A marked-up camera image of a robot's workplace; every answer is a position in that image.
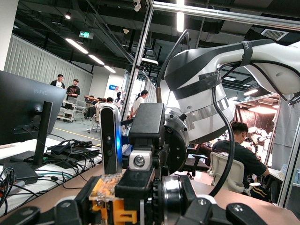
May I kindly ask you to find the small white humanoid robot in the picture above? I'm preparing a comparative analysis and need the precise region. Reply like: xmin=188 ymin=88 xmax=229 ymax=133
xmin=115 ymin=91 xmax=125 ymax=111

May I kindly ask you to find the aluminium frame post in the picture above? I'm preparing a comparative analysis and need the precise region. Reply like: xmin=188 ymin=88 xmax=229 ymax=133
xmin=276 ymin=93 xmax=300 ymax=210
xmin=121 ymin=0 xmax=155 ymax=119

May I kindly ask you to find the overhead frame camera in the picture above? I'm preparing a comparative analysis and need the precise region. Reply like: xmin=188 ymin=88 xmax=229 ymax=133
xmin=141 ymin=57 xmax=159 ymax=69

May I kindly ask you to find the green exit sign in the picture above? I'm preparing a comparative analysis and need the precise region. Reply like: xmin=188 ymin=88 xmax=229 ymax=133
xmin=79 ymin=30 xmax=95 ymax=40

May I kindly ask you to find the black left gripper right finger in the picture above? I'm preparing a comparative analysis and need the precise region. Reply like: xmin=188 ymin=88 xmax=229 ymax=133
xmin=161 ymin=175 xmax=268 ymax=225

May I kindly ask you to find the standing man printed black shirt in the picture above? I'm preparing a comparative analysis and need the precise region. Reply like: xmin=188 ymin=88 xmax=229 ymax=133
xmin=66 ymin=78 xmax=81 ymax=111

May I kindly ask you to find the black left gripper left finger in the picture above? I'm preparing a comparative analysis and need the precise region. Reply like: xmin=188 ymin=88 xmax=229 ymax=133
xmin=0 ymin=176 xmax=102 ymax=225

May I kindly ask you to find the seated person black shirt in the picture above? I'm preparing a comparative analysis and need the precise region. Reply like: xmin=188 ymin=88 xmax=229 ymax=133
xmin=210 ymin=121 xmax=270 ymax=202

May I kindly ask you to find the white office chair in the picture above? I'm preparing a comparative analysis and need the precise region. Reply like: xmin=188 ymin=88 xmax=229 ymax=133
xmin=207 ymin=151 xmax=261 ymax=195

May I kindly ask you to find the standing man black jacket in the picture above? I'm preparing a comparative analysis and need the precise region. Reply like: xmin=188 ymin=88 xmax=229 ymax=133
xmin=50 ymin=74 xmax=66 ymax=90

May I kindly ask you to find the small black desk box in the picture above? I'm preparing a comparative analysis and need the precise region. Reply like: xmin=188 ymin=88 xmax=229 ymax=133
xmin=2 ymin=161 xmax=39 ymax=185

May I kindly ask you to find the black Huawei monitor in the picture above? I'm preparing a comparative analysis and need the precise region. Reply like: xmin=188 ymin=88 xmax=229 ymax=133
xmin=0 ymin=70 xmax=68 ymax=166

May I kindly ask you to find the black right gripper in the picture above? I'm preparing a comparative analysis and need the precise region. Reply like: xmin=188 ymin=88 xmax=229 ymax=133
xmin=114 ymin=102 xmax=189 ymax=225

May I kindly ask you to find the standing woman white shirt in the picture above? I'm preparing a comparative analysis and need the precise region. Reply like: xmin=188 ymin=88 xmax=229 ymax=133
xmin=129 ymin=89 xmax=150 ymax=120

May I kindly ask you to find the ceiling air vent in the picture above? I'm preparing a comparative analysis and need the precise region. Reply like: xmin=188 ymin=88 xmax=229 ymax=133
xmin=260 ymin=28 xmax=289 ymax=42

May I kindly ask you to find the black flat dock device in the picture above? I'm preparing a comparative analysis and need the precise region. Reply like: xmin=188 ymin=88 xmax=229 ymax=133
xmin=44 ymin=139 xmax=102 ymax=163

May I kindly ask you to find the white trolley cart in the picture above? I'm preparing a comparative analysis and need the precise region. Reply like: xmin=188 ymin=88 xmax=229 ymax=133
xmin=57 ymin=96 xmax=78 ymax=123

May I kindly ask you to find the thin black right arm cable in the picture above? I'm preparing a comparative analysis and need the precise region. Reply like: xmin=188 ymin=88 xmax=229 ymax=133
xmin=208 ymin=60 xmax=300 ymax=198

